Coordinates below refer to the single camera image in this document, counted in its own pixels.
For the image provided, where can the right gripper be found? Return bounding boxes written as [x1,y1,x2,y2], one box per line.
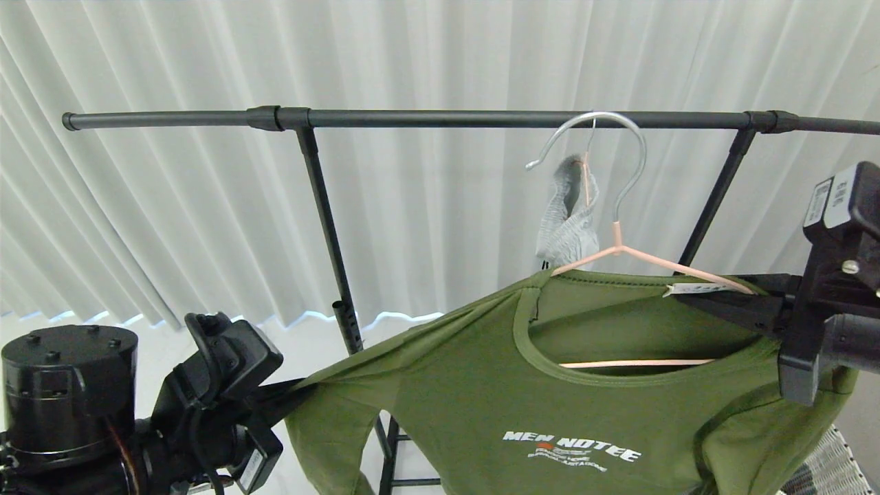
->
[672,274,880,406]

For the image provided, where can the white laundry basket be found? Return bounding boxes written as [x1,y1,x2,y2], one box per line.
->
[780,425,880,495]

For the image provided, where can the pink clothes hanger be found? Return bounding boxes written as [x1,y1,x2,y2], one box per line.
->
[526,111,755,369]
[581,117,599,207]

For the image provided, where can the black clothes rack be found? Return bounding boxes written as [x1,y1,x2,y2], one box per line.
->
[62,107,880,495]

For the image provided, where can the white curtain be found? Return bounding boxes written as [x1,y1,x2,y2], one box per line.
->
[0,0,880,331]

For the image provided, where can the green garment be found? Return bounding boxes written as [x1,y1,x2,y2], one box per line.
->
[285,268,860,495]

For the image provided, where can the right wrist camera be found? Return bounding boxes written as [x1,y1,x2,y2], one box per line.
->
[801,162,880,314]

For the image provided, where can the pale grey shorts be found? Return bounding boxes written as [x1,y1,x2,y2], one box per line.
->
[536,155,600,270]

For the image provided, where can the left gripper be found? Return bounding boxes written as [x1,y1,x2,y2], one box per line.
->
[137,412,284,495]

